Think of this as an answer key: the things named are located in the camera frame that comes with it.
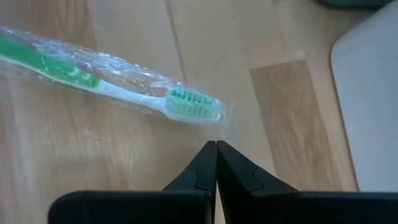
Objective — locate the white plastic bin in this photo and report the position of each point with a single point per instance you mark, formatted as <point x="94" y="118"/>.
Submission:
<point x="373" y="109"/>

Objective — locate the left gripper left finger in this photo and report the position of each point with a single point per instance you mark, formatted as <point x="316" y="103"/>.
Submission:
<point x="186" y="205"/>

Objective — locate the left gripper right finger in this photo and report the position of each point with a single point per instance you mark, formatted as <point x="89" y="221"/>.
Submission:
<point x="248" y="205"/>

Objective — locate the teal plastic bin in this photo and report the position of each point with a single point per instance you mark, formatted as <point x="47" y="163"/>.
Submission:
<point x="354" y="2"/>

